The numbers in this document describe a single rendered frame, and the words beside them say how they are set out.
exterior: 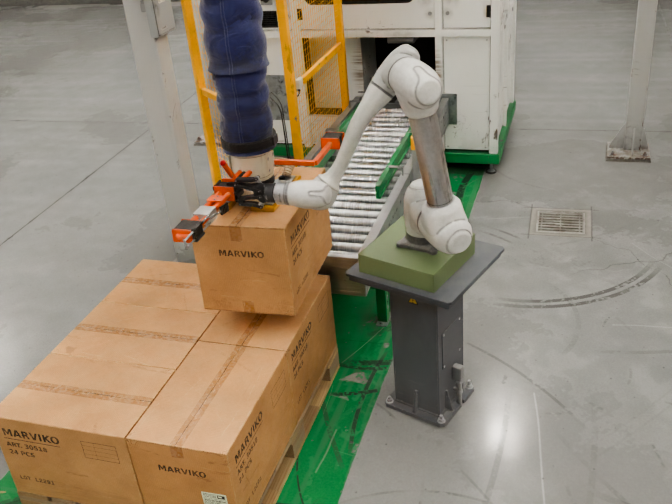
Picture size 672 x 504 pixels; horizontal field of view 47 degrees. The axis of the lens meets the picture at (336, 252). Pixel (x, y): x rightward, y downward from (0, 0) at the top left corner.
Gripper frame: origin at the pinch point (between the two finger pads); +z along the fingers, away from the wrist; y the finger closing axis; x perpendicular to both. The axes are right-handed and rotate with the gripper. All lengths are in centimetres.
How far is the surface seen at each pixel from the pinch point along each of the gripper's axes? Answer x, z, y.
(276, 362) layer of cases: -20, -18, 65
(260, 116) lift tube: 21.9, -8.4, -22.2
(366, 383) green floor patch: 37, -36, 120
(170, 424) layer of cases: -62, 7, 64
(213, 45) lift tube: 16, 3, -52
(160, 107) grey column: 124, 99, 11
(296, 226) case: 9.6, -22.3, 19.3
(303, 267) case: 12.0, -21.8, 39.9
